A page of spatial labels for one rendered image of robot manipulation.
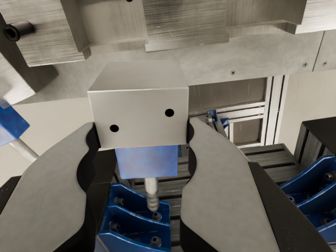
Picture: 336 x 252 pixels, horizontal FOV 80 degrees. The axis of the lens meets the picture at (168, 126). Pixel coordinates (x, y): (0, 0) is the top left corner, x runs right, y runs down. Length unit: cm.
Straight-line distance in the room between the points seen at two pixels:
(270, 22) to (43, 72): 23
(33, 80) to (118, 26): 11
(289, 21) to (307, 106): 128
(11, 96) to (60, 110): 110
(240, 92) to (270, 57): 71
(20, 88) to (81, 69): 7
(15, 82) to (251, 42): 25
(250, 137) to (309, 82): 46
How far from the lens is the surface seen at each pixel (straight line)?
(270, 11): 20
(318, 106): 150
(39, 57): 19
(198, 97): 95
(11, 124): 28
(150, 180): 17
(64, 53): 18
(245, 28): 18
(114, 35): 19
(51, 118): 141
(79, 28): 19
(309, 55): 31
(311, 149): 45
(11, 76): 25
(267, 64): 29
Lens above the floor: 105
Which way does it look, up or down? 56 degrees down
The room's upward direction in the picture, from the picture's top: 179 degrees clockwise
